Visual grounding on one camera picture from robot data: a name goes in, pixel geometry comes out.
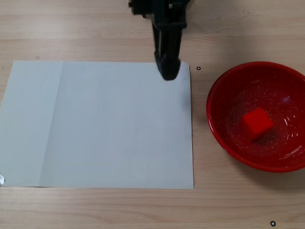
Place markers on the white paper sheet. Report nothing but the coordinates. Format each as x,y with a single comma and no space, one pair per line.
95,124

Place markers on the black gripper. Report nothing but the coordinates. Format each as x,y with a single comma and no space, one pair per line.
167,45

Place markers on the red cube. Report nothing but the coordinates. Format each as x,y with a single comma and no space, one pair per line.
257,124

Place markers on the silver tape piece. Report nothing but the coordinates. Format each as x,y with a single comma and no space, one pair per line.
2,180

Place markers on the red speckled bowl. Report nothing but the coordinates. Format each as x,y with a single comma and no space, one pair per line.
226,95

